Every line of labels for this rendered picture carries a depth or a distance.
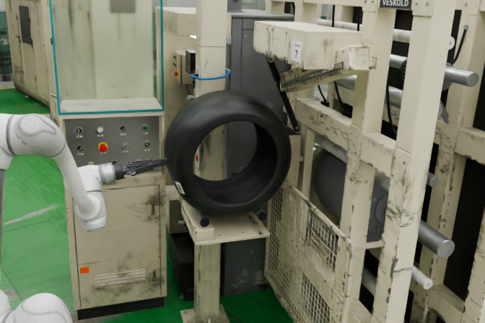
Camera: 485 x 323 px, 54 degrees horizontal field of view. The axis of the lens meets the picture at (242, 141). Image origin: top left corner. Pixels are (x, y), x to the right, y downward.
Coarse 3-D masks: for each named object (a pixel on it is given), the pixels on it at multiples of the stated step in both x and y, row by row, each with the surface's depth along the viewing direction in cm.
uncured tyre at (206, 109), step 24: (216, 96) 213; (240, 96) 213; (192, 120) 203; (216, 120) 203; (240, 120) 205; (264, 120) 209; (168, 144) 214; (192, 144) 203; (264, 144) 243; (288, 144) 219; (168, 168) 216; (192, 168) 205; (264, 168) 244; (288, 168) 223; (192, 192) 209; (216, 192) 242; (240, 192) 243; (264, 192) 220
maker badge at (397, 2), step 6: (384, 0) 181; (390, 0) 177; (396, 0) 174; (402, 0) 171; (408, 0) 167; (384, 6) 181; (390, 6) 177; (396, 6) 174; (402, 6) 171; (408, 6) 167
